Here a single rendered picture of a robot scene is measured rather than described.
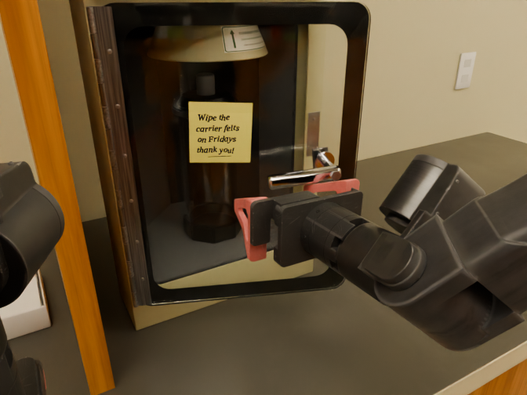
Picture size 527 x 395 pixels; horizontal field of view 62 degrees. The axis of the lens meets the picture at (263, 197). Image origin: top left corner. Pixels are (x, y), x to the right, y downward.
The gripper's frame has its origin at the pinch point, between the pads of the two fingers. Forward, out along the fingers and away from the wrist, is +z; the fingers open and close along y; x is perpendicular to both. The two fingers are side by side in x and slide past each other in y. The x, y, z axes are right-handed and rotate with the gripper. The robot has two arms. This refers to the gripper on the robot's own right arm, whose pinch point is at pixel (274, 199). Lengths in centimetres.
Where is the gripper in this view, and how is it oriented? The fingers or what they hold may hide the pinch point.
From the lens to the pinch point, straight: 52.1
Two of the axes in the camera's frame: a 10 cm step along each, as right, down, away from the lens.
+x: -0.2, 9.3, 3.6
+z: -5.1, -3.2, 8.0
